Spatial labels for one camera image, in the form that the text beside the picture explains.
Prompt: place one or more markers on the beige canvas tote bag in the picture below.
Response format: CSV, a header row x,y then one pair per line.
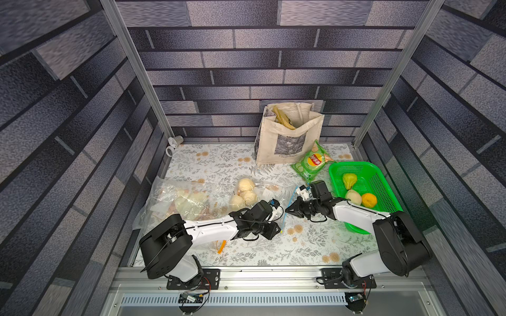
x,y
275,144

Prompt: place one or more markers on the green fruit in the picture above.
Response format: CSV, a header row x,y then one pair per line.
x,y
349,180

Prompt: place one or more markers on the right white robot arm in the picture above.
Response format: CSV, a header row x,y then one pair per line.
x,y
401,245

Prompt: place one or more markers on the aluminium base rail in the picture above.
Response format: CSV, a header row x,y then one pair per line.
x,y
272,286

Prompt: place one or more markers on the circuit board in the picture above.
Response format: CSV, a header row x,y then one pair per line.
x,y
356,302
189,298

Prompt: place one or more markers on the right circuit board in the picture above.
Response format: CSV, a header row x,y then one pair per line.
x,y
356,302

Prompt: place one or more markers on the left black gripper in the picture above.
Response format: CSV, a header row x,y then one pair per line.
x,y
272,232

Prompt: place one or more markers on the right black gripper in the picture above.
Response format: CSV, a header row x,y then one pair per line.
x,y
302,207

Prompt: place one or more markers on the left circuit board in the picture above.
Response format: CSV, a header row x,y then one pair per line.
x,y
189,298

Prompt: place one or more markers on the right aluminium frame post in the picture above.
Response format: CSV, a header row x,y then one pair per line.
x,y
418,34

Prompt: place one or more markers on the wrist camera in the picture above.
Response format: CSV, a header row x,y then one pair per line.
x,y
277,210
305,193

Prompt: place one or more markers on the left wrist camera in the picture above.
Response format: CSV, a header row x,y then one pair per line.
x,y
277,210

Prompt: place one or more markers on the green plastic basket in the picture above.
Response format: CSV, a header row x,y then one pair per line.
x,y
370,182

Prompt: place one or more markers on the aluminium frame post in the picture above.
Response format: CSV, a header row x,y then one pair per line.
x,y
119,27
418,34

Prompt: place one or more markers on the green chips bag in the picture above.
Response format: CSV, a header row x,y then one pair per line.
x,y
312,163

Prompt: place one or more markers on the yellow snack packet in tote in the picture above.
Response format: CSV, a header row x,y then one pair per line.
x,y
282,118

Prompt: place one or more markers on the left aluminium frame post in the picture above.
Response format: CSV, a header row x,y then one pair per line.
x,y
119,27

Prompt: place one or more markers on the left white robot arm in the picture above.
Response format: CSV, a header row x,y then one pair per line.
x,y
165,248

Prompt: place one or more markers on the yellow pear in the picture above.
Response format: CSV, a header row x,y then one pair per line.
x,y
369,200

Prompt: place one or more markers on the beige round fruit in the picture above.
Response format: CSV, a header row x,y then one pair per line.
x,y
354,197

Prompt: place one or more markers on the white cup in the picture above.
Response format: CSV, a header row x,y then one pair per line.
x,y
173,144

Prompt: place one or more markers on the clear bag of buns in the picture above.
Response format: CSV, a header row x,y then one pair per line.
x,y
248,192

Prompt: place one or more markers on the clear orange zip-top bag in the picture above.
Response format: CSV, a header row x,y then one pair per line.
x,y
164,191

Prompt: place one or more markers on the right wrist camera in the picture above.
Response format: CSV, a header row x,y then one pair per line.
x,y
305,193

